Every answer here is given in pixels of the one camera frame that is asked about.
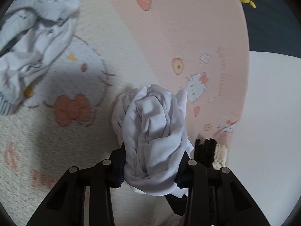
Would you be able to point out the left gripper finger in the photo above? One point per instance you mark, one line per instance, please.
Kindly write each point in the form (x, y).
(216, 197)
(65, 203)

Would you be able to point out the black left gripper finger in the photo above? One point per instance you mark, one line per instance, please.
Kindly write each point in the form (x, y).
(178, 205)

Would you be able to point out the white shirt with navy trim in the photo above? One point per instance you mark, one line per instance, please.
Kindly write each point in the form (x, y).
(150, 122)

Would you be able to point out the cream folded garment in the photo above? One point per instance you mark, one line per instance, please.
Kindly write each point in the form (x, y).
(220, 156)

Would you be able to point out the black folded garment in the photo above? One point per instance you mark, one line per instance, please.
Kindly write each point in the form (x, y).
(204, 152)

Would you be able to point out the pink cartoon cat blanket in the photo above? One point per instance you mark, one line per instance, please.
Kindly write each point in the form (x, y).
(118, 45)

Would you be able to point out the white patterned knit garment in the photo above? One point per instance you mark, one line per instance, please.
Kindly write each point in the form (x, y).
(33, 35)

